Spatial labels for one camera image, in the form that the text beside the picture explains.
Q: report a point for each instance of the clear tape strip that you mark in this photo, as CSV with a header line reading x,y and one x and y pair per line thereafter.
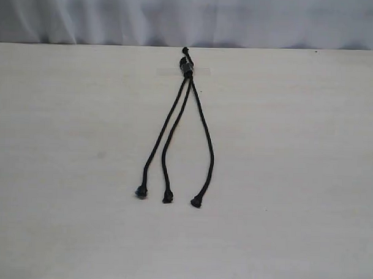
x,y
178,72

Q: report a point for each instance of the white backdrop curtain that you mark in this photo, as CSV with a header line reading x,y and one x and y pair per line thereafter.
x,y
323,24

